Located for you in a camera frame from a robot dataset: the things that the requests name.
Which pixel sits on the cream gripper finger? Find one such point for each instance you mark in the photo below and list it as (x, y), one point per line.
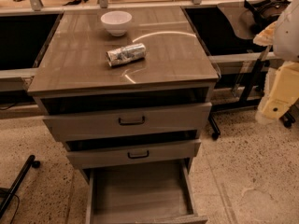
(281, 91)

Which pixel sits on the silver redbull can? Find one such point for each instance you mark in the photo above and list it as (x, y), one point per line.
(125, 55)

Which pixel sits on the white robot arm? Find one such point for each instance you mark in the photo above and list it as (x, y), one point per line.
(283, 34)

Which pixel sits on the grey drawer cabinet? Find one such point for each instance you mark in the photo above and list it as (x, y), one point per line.
(74, 75)

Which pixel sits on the open bottom drawer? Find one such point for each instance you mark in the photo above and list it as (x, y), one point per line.
(145, 193)

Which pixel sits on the middle drawer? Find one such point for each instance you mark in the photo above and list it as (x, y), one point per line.
(104, 157)

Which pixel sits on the top drawer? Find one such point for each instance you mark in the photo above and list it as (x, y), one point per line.
(128, 122)

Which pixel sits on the rolling side table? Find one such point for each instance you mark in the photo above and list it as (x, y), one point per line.
(245, 23)

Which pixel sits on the white ceramic bowl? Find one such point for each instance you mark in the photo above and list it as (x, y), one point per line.
(116, 22)

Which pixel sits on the black stand leg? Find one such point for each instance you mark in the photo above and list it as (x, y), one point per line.
(7, 194)

